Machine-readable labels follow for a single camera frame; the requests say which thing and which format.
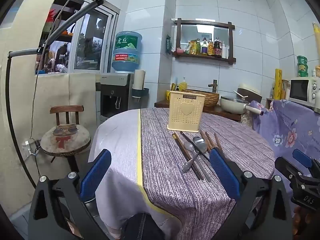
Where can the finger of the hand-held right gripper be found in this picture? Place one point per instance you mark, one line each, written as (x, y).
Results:
(287, 167)
(301, 156)

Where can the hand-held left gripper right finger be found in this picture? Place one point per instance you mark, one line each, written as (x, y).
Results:
(223, 175)

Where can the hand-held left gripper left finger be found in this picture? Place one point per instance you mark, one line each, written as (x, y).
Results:
(96, 175)

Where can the brown wooden chopstick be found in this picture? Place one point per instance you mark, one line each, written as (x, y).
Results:
(205, 140)
(211, 141)
(186, 156)
(180, 141)
(218, 142)

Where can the large metal spoon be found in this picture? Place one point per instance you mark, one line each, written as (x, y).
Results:
(200, 143)

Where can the small metal spoon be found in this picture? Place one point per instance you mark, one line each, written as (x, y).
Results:
(188, 146)

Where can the black chopstick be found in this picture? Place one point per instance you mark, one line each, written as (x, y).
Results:
(186, 138)

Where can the cream plastic utensil holder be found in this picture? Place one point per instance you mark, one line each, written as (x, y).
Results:
(186, 115)

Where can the person's right hand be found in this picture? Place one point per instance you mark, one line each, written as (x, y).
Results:
(306, 220)

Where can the purple floral cloth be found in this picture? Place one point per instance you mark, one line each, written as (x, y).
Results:
(287, 125)

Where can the white table cover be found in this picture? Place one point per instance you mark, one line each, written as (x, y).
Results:
(117, 140)

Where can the cat print seat cushion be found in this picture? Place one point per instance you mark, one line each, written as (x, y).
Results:
(65, 137)

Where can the purple striped tablecloth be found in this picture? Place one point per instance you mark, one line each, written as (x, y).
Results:
(165, 175)

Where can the paisley patterned cloth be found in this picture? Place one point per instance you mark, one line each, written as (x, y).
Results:
(247, 120)

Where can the wooden box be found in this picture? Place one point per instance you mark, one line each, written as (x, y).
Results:
(268, 103)

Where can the white microwave oven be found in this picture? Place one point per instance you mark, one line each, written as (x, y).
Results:
(300, 90)

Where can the person's leg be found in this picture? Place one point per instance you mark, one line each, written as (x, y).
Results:
(142, 227)

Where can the cream pot with lid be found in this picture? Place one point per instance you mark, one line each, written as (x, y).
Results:
(232, 103)

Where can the wooden chair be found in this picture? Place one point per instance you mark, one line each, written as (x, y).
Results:
(66, 109)

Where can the woven pattern wash basin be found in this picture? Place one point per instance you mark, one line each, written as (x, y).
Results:
(212, 100)

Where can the yellow roll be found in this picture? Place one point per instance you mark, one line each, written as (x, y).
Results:
(278, 83)

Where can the grey water dispenser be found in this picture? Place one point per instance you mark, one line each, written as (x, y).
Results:
(112, 95)

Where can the white rice paddle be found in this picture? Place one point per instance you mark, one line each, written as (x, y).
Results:
(240, 94)

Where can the brown and white rice cooker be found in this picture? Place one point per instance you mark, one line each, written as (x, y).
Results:
(250, 91)

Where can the bronze faucet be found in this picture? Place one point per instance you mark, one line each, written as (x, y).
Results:
(213, 86)

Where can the wooden counter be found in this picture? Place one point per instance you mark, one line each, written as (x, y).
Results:
(162, 103)

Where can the yellow soap dispenser bottle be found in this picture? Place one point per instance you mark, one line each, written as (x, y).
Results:
(183, 85)

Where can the white paper roll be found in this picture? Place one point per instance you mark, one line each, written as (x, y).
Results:
(139, 78)

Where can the white bottle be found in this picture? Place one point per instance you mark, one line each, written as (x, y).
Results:
(225, 51)

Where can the blue water bottle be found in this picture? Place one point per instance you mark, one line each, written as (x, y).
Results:
(126, 52)

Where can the dark soy sauce bottle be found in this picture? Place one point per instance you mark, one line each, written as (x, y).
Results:
(217, 48)

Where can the amber sauce bottle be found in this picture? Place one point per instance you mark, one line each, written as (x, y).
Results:
(210, 48)

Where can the purple label oil bottle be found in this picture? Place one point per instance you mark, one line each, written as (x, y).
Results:
(204, 48)

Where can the green bottle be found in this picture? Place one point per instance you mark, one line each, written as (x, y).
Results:
(198, 47)

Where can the green snack packet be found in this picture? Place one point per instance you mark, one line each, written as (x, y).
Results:
(188, 48)

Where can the pink bowl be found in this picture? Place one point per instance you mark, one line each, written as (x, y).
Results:
(179, 51)

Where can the sliding window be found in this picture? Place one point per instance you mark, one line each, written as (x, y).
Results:
(92, 37)

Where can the green hanging packet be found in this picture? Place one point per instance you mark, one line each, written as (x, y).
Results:
(168, 43)

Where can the wooden framed mirror shelf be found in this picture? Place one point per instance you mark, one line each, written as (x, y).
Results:
(178, 37)

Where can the black boom stand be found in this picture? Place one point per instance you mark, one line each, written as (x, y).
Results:
(75, 15)

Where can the teal wall holder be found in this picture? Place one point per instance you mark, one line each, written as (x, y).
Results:
(140, 92)

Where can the yellow wall hanging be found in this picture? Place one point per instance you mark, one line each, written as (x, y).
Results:
(316, 37)

